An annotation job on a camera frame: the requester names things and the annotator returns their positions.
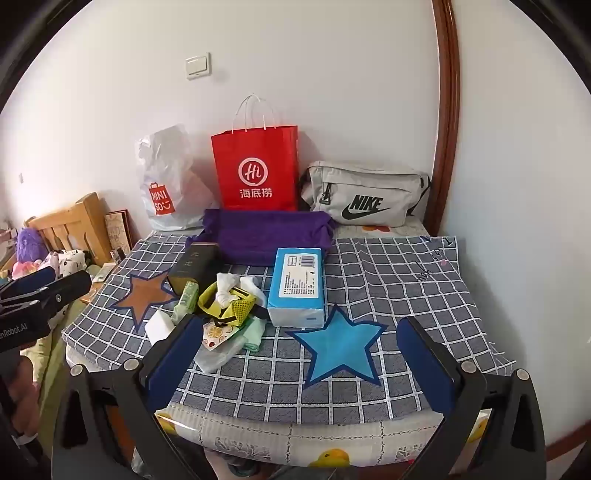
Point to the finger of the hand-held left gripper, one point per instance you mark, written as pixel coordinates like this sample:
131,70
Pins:
32,280
64,290

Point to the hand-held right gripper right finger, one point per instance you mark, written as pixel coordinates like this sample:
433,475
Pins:
429,364

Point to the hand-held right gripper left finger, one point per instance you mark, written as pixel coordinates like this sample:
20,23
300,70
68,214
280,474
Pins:
171,364

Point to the fruit print packet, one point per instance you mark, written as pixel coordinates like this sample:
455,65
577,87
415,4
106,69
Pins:
217,334

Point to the green wet wipe packet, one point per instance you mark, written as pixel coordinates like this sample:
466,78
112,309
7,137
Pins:
187,302

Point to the yellow zip pouch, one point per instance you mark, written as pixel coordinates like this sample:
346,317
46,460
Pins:
226,310

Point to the person's left hand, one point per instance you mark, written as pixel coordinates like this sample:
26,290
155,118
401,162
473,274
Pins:
25,399

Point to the white spotted plush toy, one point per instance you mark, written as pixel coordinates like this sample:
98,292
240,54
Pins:
69,263

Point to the purple plush toy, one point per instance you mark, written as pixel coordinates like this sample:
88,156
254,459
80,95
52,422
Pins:
30,244

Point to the green bed sheet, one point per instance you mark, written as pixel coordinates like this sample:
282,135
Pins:
46,355

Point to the clear plastic packet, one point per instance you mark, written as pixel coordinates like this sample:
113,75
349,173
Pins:
217,359

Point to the wooden headboard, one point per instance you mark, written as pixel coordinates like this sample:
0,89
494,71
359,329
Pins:
69,226

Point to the grey checked star blanket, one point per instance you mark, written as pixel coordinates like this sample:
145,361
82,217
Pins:
406,295

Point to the pale green packet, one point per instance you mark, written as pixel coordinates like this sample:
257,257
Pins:
251,334

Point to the dark rectangular box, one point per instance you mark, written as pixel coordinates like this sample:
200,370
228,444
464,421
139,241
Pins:
191,270

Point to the white crumpled tissue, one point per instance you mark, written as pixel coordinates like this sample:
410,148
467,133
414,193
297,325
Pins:
231,286

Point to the blue tissue pack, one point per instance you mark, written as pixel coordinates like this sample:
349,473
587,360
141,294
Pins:
298,286

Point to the white plastic shopping bag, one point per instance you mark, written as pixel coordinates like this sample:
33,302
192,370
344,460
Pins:
171,180

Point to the purple towel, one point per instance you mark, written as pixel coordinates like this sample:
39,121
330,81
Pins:
272,235

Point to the grey waist bag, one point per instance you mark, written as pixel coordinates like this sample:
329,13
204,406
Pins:
364,194

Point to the red paper bag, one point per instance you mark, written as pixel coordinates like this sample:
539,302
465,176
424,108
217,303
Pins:
256,170

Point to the brown wooden door frame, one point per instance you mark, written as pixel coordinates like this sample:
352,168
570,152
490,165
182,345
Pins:
445,115

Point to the white light switch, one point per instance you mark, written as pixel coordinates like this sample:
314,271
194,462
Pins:
198,66

